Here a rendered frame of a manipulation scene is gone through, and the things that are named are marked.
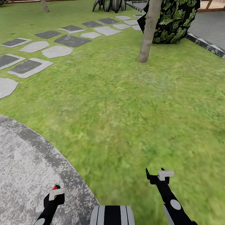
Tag pesticide atomizer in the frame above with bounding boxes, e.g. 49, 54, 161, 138
53, 185, 63, 190

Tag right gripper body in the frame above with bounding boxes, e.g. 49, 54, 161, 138
150, 176, 169, 191

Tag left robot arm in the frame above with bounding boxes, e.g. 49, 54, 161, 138
34, 188, 67, 225

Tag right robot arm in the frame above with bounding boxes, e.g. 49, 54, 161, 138
146, 168, 198, 225

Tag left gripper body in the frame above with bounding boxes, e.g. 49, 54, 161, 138
43, 193, 65, 211

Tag robot trunk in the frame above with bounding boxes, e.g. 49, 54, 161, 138
90, 205, 135, 225

